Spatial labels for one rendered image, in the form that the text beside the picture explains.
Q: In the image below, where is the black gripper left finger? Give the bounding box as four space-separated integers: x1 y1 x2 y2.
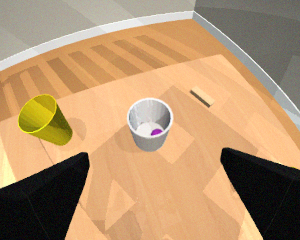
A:
0 152 90 240

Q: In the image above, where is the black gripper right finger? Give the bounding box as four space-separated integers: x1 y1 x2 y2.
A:
221 147 300 240

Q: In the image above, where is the grey cylindrical cup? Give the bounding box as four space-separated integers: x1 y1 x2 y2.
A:
127 99 173 152

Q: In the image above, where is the purple ball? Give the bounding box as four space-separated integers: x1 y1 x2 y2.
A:
150 129 162 136

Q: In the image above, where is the small tan wooden block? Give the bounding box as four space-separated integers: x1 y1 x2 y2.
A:
190 87 215 108

